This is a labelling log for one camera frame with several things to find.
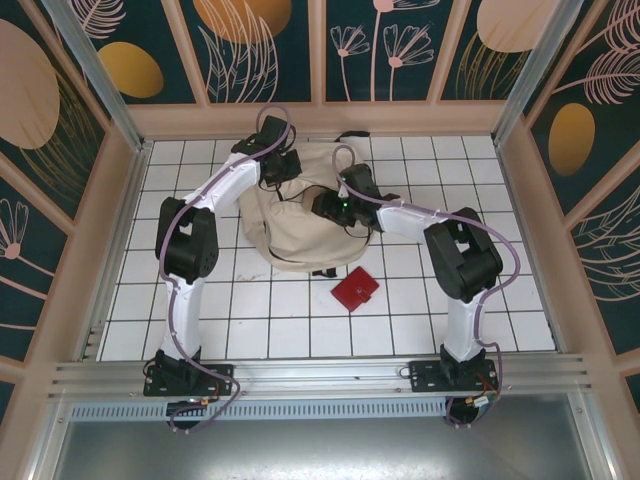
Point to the beige canvas backpack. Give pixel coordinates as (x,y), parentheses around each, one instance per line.
(290,235)

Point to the red leather wallet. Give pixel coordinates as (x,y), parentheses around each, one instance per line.
(355,290)

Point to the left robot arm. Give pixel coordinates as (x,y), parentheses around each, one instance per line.
(190,240)

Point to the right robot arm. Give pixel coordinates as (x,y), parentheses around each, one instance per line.
(465,260)

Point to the grey metal plate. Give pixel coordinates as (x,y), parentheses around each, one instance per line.
(320,450)

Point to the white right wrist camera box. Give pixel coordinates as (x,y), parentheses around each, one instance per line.
(343,191)

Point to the aluminium side rail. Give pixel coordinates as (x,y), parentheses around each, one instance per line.
(130,190)
(517,200)

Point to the aluminium corner post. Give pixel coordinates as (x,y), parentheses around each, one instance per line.
(530,70)
(100,75)

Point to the aluminium mounting rail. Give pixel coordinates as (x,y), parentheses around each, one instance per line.
(320,375)

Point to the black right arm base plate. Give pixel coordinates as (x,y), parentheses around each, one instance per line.
(425,375)

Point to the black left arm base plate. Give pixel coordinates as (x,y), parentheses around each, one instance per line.
(220,372)

